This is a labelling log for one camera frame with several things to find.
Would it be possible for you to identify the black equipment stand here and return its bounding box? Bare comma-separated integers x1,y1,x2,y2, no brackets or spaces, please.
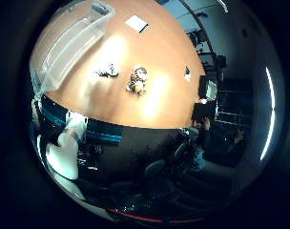
187,28,214,55

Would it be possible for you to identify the zebra plush toy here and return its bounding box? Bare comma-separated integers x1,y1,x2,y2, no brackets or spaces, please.
95,62,120,79

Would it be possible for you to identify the small white black tag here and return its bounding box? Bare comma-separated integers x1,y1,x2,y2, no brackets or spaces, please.
183,65,193,83

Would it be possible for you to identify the white paper sheet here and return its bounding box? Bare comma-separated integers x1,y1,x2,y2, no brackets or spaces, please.
124,13,150,34

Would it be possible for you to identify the black laptop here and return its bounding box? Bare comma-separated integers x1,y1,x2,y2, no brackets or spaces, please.
192,100,218,125

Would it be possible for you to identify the dark office chair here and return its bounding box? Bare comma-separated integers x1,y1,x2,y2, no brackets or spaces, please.
144,159,167,179

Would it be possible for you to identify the long ceiling light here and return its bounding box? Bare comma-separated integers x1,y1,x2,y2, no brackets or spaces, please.
259,66,277,161

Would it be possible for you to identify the clear plastic storage container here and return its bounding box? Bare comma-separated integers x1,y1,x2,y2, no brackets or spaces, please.
30,0,116,96

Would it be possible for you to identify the computer monitor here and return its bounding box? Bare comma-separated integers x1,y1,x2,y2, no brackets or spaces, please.
197,74,218,101

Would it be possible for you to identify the seated person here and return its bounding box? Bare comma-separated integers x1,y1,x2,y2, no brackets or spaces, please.
186,116,248,170

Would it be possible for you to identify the tiger plush toy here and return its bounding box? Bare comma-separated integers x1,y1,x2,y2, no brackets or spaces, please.
125,66,149,96

